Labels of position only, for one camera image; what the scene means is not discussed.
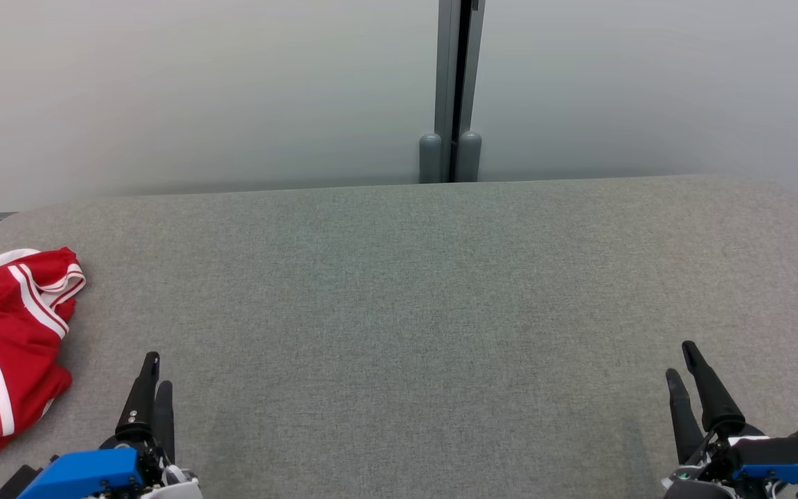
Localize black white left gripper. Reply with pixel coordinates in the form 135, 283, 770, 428
100, 351, 203, 499

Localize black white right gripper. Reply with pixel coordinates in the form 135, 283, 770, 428
662, 341, 767, 499

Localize red Bulls basketball shorts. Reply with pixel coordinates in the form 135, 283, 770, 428
0, 315, 74, 473

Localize grey partition post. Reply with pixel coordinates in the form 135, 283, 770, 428
418, 0, 462, 185
457, 0, 487, 184

